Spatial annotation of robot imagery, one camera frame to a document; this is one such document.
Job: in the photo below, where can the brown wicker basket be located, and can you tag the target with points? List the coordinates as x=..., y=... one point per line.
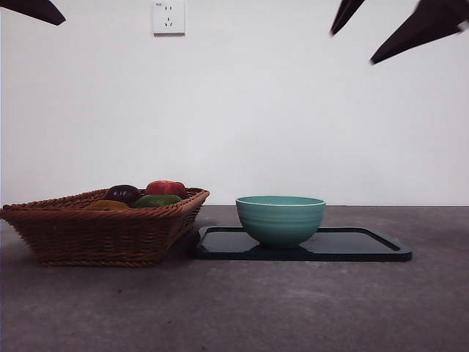
x=91, y=234

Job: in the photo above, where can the brown fuzzy kiwi fruit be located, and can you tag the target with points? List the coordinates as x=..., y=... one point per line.
x=108, y=205

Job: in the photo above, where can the dark purple round fruit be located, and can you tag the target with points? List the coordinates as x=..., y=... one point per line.
x=122, y=192

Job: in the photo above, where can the green avocado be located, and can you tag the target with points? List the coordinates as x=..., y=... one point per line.
x=157, y=201

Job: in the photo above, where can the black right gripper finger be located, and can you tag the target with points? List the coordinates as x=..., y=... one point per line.
x=346, y=14
x=425, y=29

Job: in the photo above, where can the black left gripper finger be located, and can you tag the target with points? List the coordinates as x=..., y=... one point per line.
x=33, y=9

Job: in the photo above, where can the teal ribbed bowl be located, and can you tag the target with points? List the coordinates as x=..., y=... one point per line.
x=280, y=223

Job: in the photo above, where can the red apple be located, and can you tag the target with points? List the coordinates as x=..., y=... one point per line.
x=165, y=187

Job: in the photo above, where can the white wall socket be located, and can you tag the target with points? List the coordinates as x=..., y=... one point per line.
x=169, y=18

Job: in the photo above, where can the dark teal rectangular tray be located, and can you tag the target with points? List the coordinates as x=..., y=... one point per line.
x=344, y=249

